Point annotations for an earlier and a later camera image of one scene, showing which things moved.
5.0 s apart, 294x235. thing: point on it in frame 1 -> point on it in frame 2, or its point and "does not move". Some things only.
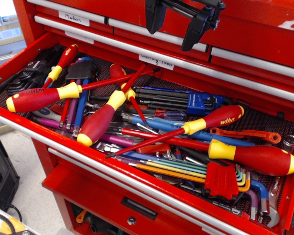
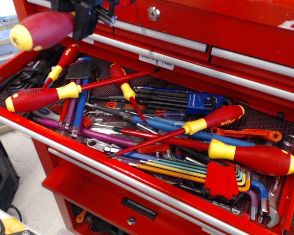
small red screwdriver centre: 116,69 does not move
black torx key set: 35,71 does not move
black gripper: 207,11 -> 106,10
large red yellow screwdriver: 98,120 -> 41,29
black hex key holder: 81,69 does not move
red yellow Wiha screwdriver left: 22,100 does not move
